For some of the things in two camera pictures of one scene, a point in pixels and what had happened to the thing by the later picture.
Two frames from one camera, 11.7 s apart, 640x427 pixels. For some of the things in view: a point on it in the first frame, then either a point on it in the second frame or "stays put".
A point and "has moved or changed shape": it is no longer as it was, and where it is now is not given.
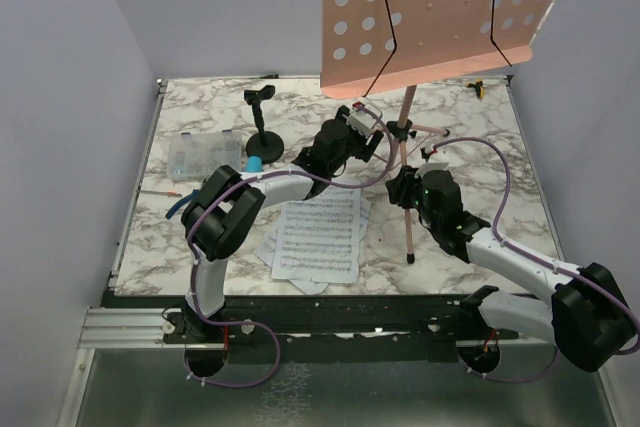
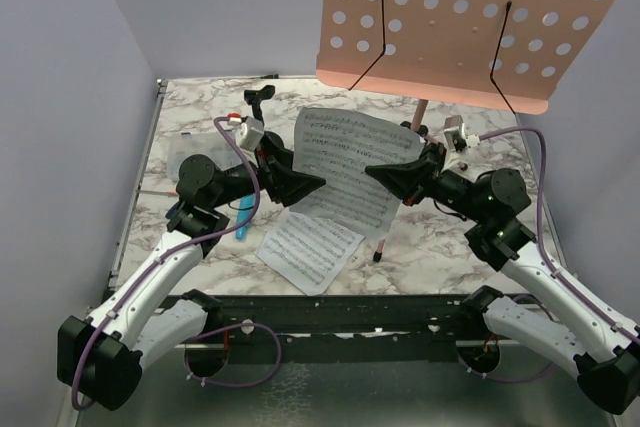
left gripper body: x=358 y=145 -> x=265 y=165
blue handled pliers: x=181 y=202 stays put
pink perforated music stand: x=395 y=15 has moved or changed shape
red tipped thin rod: x=158 y=192 stays put
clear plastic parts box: x=193 y=156 stays put
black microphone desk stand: x=265 y=144 stays put
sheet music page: x=318 y=238 -> x=338 y=147
